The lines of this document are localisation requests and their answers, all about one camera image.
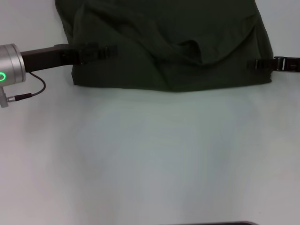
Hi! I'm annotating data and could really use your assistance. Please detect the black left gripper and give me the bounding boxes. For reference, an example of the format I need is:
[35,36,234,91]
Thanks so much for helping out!
[20,42,118,73]

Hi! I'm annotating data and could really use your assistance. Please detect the dark green printed t-shirt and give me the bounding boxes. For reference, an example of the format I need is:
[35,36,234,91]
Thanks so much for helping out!
[54,0,274,93]

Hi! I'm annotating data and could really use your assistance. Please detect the dark rounded robot base edge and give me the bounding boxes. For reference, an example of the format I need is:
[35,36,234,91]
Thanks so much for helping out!
[161,221,259,225]

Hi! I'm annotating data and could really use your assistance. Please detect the left arm cable with plug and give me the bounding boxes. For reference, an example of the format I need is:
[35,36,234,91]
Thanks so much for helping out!
[0,71,47,109]

